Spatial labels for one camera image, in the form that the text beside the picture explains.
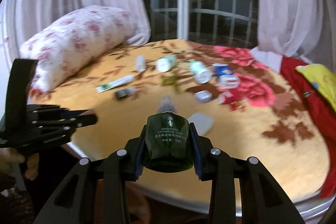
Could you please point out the dark green glass bottle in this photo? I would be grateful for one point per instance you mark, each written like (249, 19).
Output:
(167, 140)

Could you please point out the white toothpaste tube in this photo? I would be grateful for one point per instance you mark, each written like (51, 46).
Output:
(114, 84)

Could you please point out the yellow plastic hair clip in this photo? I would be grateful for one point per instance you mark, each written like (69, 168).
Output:
(170, 80)

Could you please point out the small lavender square case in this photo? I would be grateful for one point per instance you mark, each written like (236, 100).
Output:
(203, 96)

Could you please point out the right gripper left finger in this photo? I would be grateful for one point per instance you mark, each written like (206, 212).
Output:
(74, 199)

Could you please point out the white wall charger plug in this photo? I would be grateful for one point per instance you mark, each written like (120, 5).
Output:
(202, 123)

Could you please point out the right sheer pink curtain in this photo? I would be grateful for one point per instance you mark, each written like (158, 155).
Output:
(298, 28)

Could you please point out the yellow cartoon pillow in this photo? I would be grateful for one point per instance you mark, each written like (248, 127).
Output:
(321, 79)

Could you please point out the white bottle green cap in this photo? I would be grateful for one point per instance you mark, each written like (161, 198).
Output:
(201, 74)

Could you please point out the blue white medicine box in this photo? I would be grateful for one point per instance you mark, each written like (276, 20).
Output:
(225, 76)

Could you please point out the person left hand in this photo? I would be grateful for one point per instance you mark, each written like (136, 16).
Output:
(9, 157)

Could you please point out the yellow floral bed blanket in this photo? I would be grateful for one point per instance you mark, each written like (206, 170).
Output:
(274, 125)

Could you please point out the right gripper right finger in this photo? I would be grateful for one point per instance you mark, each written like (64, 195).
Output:
(262, 198)

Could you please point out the small white tube bottle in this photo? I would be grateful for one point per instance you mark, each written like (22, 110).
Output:
(140, 64)

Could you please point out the small dark grey cylinder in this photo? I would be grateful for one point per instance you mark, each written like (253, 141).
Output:
(124, 93)

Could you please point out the floral folded quilt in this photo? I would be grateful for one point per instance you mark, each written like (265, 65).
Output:
(75, 40)

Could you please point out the red plush toy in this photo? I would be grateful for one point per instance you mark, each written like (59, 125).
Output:
(233, 98)

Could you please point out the red blanket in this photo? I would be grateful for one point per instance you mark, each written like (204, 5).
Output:
(321, 113)

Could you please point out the white green round jar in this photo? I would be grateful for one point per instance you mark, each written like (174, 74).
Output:
(165, 64)

